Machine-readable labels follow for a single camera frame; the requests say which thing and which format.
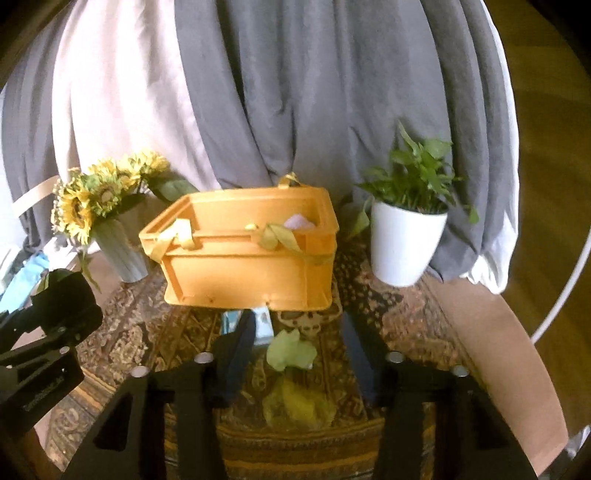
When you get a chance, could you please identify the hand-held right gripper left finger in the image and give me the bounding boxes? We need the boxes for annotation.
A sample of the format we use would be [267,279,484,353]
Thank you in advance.
[62,309,258,480]

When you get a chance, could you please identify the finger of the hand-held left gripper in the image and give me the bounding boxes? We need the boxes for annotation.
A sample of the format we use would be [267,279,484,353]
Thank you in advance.
[0,270,103,366]
[0,310,35,344]

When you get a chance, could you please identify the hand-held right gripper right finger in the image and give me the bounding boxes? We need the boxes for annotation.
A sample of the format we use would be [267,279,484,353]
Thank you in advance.
[341,311,539,480]

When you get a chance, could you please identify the orange plastic crate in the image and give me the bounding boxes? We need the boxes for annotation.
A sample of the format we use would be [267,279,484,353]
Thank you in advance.
[139,173,341,311]

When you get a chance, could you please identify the lilac cloth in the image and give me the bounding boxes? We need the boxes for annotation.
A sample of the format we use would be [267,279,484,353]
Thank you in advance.
[283,213,319,232]

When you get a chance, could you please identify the yellow green soft toy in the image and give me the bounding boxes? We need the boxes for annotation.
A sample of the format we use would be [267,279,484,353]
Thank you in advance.
[262,377,336,431]

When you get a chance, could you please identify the light blue tissue pack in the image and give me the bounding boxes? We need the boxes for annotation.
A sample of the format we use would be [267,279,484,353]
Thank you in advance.
[221,307,274,347]

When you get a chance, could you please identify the blue cloth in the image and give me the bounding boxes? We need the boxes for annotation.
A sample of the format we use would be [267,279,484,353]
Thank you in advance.
[0,256,51,315]

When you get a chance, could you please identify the grey ribbed vase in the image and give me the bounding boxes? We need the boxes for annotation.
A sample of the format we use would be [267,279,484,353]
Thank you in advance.
[92,217,151,283]

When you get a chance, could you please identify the sunflower bouquet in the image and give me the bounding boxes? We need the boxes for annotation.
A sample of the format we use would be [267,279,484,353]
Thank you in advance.
[50,150,199,291]

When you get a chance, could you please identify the patterned rug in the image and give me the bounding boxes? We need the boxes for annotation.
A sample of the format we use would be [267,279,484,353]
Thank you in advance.
[44,240,485,480]

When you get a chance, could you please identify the green plant in white pot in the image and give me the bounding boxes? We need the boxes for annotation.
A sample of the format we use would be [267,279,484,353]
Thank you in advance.
[339,121,481,288]

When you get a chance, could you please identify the grey curtain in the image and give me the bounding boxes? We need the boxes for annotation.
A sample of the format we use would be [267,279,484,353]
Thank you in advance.
[174,0,520,283]
[0,41,63,241]

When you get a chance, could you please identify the beige curtain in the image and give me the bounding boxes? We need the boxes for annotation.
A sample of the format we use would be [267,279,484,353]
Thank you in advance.
[50,0,225,222]

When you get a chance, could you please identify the white curved pole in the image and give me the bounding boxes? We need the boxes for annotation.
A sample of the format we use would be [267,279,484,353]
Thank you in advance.
[529,217,591,344]

